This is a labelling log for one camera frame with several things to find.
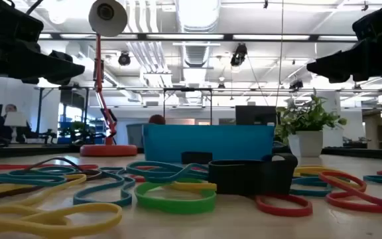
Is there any yellow rubber band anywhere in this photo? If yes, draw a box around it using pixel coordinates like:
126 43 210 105
292 165 353 183
0 174 88 206
163 181 218 194
0 202 123 239

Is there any brown rubber band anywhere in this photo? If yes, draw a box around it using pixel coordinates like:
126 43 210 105
0 156 103 199

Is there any teal rubber band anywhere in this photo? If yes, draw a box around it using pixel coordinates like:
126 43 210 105
72 167 136 207
125 160 210 184
0 165 79 187
362 174 382 189
289 175 333 197

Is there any wide black rubber band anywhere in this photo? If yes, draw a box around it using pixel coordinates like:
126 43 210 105
208 153 298 196

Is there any green rubber band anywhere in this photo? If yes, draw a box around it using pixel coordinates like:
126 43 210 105
134 181 218 214

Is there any blue plastic bin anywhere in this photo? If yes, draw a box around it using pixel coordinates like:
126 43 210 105
143 124 275 164

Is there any person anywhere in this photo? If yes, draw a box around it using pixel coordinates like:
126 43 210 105
148 114 166 125
0 103 29 143

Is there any white lampshade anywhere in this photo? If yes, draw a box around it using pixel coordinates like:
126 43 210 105
4 111 28 127

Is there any green plant in white pot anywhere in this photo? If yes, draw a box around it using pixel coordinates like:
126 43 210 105
275 88 348 158

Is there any red desk lamp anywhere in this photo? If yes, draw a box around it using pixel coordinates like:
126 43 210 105
80 0 138 157

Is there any grey plastic container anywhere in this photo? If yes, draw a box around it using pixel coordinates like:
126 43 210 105
126 123 145 149

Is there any black overhead crossbar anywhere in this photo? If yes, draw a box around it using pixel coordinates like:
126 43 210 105
38 32 358 43

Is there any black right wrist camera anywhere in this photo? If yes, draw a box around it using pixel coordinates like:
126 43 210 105
352 6 382 40

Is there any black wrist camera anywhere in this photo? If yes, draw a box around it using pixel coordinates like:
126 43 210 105
352 6 382 40
0 0 44 34

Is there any thin hanging cable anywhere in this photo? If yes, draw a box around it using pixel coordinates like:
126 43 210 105
276 0 285 108

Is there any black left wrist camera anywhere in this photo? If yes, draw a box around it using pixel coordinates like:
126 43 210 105
0 0 44 34

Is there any black ceiling camera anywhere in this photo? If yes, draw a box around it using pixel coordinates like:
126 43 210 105
229 42 249 67

